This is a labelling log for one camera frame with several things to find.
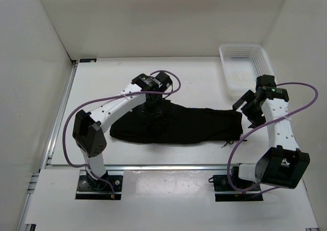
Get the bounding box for black trousers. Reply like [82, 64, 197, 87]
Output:
[109, 100, 243, 145]

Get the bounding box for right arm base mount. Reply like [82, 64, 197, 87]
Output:
[208, 166, 263, 202]

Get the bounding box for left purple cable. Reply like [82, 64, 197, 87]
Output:
[62, 70, 181, 195]

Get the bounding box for white plastic basket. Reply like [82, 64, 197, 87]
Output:
[219, 43, 274, 100]

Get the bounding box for dark label sticker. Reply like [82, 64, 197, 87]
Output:
[79, 58, 97, 63]

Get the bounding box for aluminium front rail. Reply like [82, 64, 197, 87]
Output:
[34, 164, 227, 173]

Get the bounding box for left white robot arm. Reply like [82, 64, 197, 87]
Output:
[73, 71, 173, 190]

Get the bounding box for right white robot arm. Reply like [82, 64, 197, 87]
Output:
[227, 75, 310, 192]

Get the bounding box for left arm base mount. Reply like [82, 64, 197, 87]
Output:
[75, 170, 123, 200]

